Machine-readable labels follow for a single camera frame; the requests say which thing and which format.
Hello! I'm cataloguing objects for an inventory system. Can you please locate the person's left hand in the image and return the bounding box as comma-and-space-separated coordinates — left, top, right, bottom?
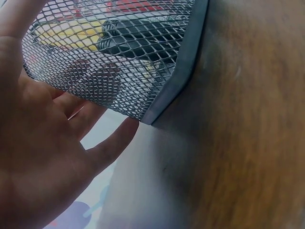
0, 0, 140, 229

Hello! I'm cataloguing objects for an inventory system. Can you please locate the grey metal mesh basket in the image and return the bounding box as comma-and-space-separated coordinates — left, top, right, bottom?
21, 0, 211, 126

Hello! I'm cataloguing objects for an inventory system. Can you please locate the yellow object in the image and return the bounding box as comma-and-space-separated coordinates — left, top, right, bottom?
35, 20, 105, 52

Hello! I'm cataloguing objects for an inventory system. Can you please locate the black ribbed object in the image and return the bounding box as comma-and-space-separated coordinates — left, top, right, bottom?
95, 14, 188, 72

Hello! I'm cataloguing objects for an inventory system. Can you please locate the red object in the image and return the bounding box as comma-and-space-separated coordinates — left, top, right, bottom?
104, 0, 193, 16

